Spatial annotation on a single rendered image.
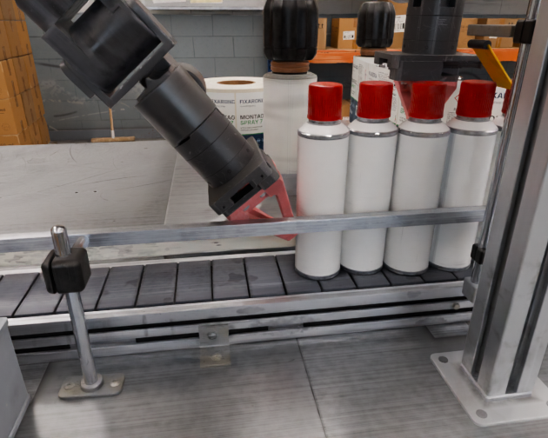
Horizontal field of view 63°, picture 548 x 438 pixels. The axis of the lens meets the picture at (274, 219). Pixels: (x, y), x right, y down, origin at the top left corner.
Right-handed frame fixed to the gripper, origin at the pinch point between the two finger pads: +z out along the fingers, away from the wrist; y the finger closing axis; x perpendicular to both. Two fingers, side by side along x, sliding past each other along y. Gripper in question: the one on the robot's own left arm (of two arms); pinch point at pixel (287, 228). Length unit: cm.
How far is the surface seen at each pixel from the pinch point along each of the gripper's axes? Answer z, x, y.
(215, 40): 2, -6, 439
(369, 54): 7, -31, 58
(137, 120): 9, 109, 441
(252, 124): -1.4, -2.0, 41.9
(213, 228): -6.9, 4.6, -4.1
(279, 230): -2.4, 0.1, -4.1
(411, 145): 0.3, -15.1, -2.1
